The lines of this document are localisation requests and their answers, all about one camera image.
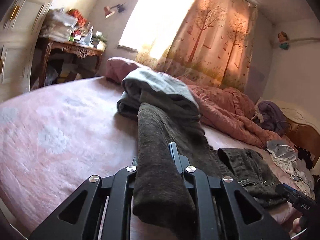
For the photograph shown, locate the dark grey jeans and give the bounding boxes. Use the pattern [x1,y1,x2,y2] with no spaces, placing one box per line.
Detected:
[133,103,285,239]

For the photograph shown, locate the right hand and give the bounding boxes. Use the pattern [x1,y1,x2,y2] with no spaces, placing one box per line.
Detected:
[291,217,306,239]

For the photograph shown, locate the black garment near headboard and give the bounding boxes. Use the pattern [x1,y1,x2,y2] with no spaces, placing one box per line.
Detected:
[296,146,315,170]

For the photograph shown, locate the light blue satin pajamas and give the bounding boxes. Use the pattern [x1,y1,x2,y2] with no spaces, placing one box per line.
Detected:
[266,140,316,200]

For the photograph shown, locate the wooden headboard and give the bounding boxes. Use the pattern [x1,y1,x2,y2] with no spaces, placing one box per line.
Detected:
[281,105,319,167]

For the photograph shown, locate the pink bed sheet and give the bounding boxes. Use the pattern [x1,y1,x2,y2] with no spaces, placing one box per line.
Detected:
[0,76,301,240]

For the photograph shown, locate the purple fleece garment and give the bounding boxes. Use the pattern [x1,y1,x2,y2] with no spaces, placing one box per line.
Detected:
[251,101,289,137]

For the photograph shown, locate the pink quilt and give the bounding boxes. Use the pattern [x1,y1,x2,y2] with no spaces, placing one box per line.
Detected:
[105,57,293,148]

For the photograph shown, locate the folded grey clothes stack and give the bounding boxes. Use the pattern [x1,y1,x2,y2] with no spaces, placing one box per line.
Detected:
[117,68,200,122]

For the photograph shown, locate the cardboard boxes under desk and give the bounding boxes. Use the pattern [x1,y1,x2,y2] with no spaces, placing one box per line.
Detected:
[43,53,99,87]

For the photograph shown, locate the carved wooden desk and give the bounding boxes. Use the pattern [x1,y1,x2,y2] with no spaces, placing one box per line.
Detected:
[36,37,104,88]

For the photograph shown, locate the stack of books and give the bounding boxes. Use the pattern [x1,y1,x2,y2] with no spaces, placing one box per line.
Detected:
[92,31,107,51]

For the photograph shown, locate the clear plastic bottle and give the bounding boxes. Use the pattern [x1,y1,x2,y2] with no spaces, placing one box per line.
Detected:
[84,26,93,46]

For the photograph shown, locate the tree print curtain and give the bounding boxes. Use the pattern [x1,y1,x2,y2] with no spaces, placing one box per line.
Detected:
[135,0,259,93]

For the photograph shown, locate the red box on desk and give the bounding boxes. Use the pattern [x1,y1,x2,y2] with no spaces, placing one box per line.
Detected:
[67,9,87,27]

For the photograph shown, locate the stack of papers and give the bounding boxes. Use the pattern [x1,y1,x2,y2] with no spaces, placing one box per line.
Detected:
[39,10,78,41]

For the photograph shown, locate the white wardrobe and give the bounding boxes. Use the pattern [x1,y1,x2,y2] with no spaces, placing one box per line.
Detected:
[1,0,53,102]

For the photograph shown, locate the cartoon wall sticker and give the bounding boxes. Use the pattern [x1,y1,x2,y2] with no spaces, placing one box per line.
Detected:
[278,31,290,50]

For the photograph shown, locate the pink wall lamp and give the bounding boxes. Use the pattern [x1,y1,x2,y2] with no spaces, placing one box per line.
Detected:
[104,4,125,19]

